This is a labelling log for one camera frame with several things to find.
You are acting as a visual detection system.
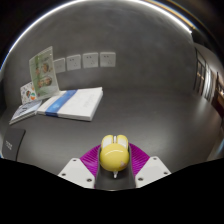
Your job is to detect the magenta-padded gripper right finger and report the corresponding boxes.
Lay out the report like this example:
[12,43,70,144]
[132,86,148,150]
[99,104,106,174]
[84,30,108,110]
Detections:
[115,143,172,191]

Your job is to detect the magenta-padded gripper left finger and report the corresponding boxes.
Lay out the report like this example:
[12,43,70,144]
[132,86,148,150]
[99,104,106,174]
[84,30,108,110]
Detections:
[57,143,116,191]

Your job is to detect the yellow and white computer mouse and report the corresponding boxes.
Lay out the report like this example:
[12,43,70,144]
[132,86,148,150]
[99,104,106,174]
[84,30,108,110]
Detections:
[99,134,131,179]

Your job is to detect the white book with blue stripe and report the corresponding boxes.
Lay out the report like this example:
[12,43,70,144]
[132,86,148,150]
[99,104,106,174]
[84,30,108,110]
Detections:
[36,86,104,122]

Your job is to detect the grey striped magazine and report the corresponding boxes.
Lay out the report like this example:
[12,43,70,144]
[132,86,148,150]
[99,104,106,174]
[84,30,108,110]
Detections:
[8,99,44,126]

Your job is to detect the white sticker sheet card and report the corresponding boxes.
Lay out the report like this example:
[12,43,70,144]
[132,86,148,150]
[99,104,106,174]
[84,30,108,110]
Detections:
[19,81,38,105]

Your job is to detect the green food poster card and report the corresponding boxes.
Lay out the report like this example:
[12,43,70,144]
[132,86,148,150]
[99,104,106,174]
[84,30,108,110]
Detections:
[28,45,61,100]

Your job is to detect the dark framed glass partition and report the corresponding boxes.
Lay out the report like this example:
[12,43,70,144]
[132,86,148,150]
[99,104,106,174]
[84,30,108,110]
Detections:
[192,46,224,113]

